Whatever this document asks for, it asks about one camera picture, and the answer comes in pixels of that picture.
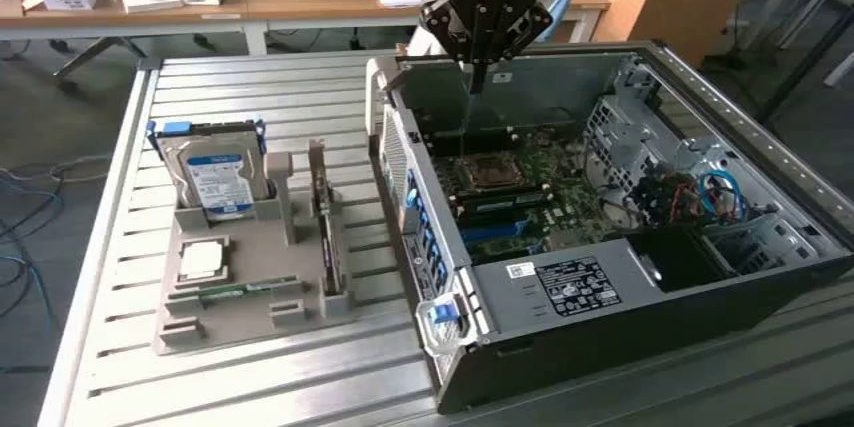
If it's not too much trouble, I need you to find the open black PC case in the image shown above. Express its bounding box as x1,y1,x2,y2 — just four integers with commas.
364,39,854,416

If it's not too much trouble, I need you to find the grey power supply unit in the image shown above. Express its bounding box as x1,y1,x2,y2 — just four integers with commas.
466,238,669,339

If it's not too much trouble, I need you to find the silver hard disk blue label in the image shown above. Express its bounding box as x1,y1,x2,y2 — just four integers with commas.
159,138,260,222

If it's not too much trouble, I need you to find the blue floor cable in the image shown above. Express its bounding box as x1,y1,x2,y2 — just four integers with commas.
0,166,66,373

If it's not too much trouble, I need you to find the red power wire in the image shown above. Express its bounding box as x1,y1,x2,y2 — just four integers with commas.
673,181,709,218

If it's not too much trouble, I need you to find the grey floor cable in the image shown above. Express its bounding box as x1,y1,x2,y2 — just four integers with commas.
0,154,112,184

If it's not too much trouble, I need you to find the silver CPU chip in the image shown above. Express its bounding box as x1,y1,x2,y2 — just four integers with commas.
179,241,226,278

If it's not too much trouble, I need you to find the graphics card with metal bracket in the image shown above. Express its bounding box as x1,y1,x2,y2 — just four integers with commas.
306,138,350,298

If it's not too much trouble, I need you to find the green motherboard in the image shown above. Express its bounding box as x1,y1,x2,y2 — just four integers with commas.
426,129,642,266

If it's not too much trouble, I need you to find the grey parts rack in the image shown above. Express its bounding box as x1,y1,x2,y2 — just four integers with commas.
150,149,362,357

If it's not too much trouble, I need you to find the wooden desk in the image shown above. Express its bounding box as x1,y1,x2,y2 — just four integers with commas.
0,0,613,57

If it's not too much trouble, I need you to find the silver disk bay cage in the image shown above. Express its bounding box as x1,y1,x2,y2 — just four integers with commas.
586,94,662,193

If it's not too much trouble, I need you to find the blue expansion slot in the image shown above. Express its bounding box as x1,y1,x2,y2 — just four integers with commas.
460,223,533,244

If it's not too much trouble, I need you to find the blue case latch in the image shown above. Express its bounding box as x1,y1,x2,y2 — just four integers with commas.
426,299,463,329

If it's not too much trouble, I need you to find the blue data wire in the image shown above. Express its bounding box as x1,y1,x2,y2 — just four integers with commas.
697,169,750,224

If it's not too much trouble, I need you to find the grey disk bay tray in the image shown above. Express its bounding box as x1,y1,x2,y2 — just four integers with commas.
699,214,819,276

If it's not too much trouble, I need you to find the green RAM stick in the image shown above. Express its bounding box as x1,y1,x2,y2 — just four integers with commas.
471,193,539,212
172,274,299,299

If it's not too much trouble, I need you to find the blue disk caddy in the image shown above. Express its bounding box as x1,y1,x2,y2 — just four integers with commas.
144,116,279,209

